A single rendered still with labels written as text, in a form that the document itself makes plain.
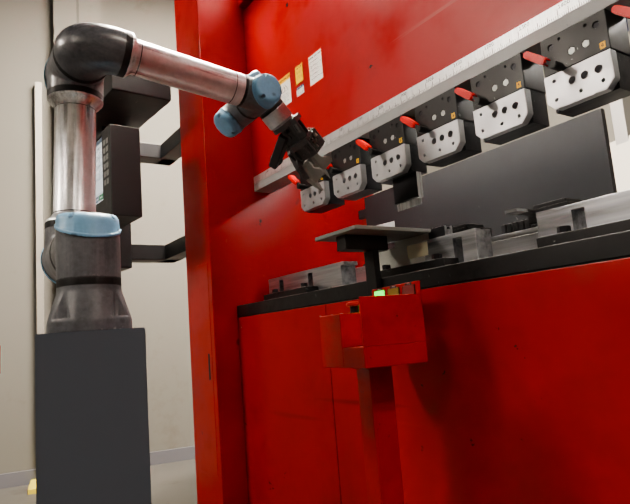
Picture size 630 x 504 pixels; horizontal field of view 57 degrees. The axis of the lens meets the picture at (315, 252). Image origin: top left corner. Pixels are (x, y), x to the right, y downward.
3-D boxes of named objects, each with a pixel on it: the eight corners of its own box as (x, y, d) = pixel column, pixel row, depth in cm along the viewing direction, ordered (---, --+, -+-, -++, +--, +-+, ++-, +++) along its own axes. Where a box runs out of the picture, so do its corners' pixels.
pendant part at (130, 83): (76, 271, 256) (72, 89, 269) (131, 271, 272) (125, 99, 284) (116, 252, 217) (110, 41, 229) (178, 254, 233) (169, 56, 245)
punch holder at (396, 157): (372, 183, 175) (367, 131, 177) (393, 186, 179) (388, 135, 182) (406, 170, 162) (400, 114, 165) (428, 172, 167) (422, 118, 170)
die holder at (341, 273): (269, 303, 228) (268, 279, 230) (282, 303, 232) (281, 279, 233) (345, 289, 188) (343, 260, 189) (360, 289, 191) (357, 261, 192)
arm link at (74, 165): (48, 281, 112) (52, 21, 120) (37, 290, 124) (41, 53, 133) (112, 282, 118) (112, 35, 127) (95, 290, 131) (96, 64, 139)
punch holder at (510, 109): (476, 141, 142) (468, 78, 144) (498, 145, 147) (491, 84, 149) (528, 120, 130) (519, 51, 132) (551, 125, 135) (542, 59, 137)
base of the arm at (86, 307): (44, 333, 99) (43, 276, 100) (47, 336, 113) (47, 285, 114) (136, 327, 105) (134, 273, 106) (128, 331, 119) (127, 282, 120)
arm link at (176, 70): (66, -7, 112) (285, 69, 138) (56, 21, 121) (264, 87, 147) (59, 47, 110) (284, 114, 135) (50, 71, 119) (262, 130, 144)
